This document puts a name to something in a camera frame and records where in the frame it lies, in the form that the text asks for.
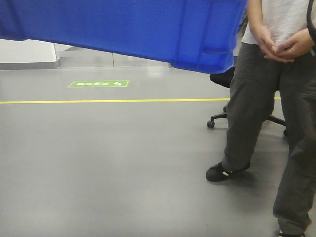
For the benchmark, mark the person's left hand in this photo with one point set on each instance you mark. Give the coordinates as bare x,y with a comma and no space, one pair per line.
297,45

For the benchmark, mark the green floor sign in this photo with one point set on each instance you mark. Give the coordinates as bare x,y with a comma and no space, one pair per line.
99,84

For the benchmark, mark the black office chair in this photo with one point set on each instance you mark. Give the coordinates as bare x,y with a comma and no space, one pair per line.
224,79

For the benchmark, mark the standing person in grey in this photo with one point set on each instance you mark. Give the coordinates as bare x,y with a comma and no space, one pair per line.
252,100

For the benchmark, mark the large blue plastic bin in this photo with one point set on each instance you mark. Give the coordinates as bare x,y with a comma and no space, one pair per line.
195,35

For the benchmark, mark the black sneaker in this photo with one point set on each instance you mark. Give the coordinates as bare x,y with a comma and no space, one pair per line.
217,173

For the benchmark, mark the person's right hand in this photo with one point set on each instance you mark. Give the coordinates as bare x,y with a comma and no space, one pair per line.
263,37

